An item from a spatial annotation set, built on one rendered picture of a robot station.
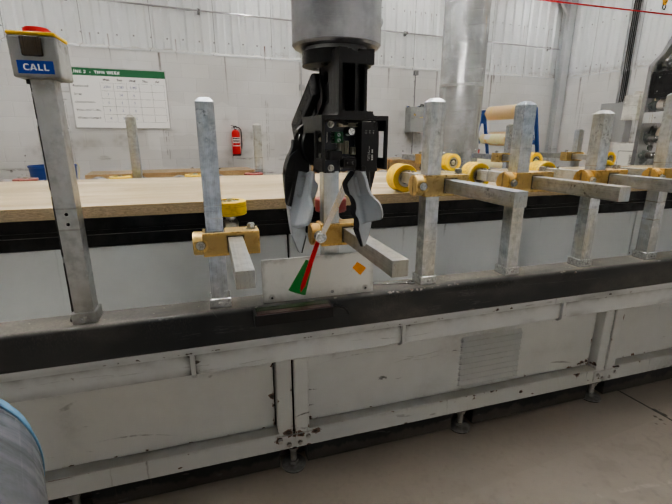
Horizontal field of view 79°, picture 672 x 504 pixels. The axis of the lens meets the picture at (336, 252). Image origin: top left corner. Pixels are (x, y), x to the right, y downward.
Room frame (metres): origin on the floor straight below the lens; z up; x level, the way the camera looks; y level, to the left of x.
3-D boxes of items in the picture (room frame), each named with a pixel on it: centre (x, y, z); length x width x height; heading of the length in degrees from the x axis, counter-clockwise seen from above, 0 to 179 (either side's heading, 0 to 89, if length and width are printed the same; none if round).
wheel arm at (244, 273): (0.81, 0.20, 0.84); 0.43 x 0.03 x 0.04; 17
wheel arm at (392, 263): (0.85, -0.04, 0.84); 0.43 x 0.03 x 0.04; 17
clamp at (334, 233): (0.92, -0.01, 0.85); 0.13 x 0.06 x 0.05; 107
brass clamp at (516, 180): (1.06, -0.48, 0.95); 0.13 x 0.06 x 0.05; 107
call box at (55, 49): (0.76, 0.50, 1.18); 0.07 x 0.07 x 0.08; 17
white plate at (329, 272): (0.88, 0.04, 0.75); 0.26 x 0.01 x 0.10; 107
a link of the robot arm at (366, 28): (0.46, 0.00, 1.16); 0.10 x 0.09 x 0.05; 112
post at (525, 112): (1.06, -0.46, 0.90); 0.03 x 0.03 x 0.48; 17
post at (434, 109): (0.98, -0.22, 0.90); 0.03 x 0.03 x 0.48; 17
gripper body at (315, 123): (0.45, 0.00, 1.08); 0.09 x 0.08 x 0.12; 22
